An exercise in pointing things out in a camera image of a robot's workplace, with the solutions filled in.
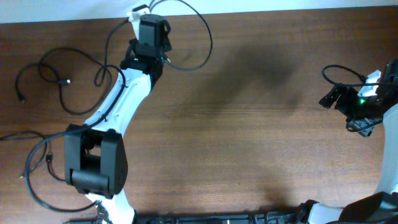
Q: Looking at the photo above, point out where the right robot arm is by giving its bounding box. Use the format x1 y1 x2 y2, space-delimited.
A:
298 59 397 223

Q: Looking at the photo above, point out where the left camera cable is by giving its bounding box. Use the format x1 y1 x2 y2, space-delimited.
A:
24 18 131 214

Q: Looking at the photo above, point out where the thin black usb cable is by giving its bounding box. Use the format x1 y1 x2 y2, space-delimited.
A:
148 0 214 72

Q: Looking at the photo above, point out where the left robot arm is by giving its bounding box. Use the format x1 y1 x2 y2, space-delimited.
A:
64 14 171 223

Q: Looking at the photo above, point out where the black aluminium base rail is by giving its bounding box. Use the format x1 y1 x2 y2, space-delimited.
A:
63 200 343 224

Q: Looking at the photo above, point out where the thick black usb cable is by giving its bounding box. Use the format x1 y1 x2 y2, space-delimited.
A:
14 47 113 116

